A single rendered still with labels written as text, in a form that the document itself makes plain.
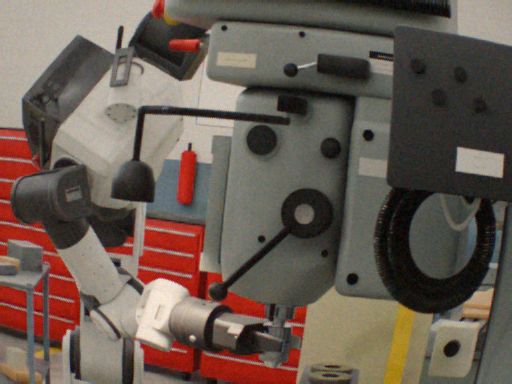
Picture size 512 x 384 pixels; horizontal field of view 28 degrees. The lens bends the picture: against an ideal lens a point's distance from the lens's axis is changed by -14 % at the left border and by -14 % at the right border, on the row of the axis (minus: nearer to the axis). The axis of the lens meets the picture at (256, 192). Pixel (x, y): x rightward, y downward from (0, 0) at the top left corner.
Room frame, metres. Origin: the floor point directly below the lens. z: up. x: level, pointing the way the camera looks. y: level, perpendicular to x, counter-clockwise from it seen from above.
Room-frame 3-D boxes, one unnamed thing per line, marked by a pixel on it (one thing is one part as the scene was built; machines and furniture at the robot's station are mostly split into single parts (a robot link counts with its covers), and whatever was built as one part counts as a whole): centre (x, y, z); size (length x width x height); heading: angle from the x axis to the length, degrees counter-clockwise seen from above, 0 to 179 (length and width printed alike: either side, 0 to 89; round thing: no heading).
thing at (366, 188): (1.73, -0.24, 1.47); 0.24 x 0.19 x 0.26; 165
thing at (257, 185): (1.78, -0.06, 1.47); 0.21 x 0.19 x 0.32; 165
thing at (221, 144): (1.81, 0.05, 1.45); 0.04 x 0.04 x 0.21; 75
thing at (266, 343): (1.76, -0.04, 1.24); 0.06 x 0.02 x 0.03; 56
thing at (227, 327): (1.83, 0.02, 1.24); 0.13 x 0.12 x 0.10; 146
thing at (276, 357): (1.78, -0.06, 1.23); 0.05 x 0.05 x 0.05
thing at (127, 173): (1.76, 0.19, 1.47); 0.07 x 0.07 x 0.06
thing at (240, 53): (1.77, -0.10, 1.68); 0.34 x 0.24 x 0.10; 75
